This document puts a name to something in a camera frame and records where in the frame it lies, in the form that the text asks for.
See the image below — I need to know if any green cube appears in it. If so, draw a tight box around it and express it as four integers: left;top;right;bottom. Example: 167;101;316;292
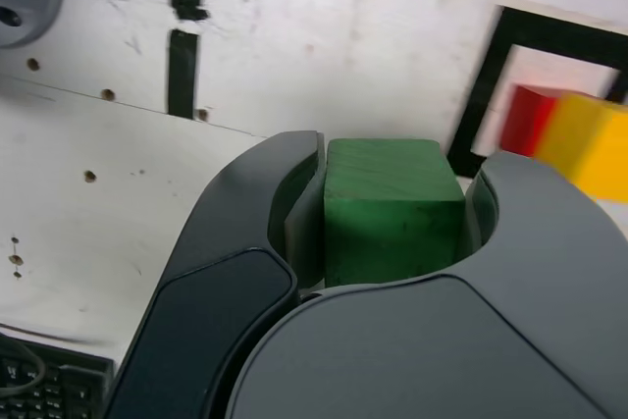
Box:
323;137;466;288

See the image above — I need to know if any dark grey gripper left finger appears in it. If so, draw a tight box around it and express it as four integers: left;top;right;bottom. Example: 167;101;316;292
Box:
100;130;328;419

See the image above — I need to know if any yellow cube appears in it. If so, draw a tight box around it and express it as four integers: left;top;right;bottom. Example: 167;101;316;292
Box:
534;92;628;203

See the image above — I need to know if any black keyboard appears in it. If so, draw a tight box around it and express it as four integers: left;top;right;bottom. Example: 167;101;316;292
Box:
0;335;115;419

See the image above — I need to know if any thin black keyboard cable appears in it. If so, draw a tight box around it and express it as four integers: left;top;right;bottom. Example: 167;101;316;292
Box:
0;340;49;398

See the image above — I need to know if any black tape strip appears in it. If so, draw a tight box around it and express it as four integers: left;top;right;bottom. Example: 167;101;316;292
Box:
166;0;210;121

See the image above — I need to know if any red cube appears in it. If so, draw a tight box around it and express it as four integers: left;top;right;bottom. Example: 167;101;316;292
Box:
499;84;558;158

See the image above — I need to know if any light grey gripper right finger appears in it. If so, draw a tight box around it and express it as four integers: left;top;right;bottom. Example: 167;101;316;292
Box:
223;151;628;419

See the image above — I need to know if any black tape square outline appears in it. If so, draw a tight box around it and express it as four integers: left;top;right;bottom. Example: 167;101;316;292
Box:
446;5;628;179

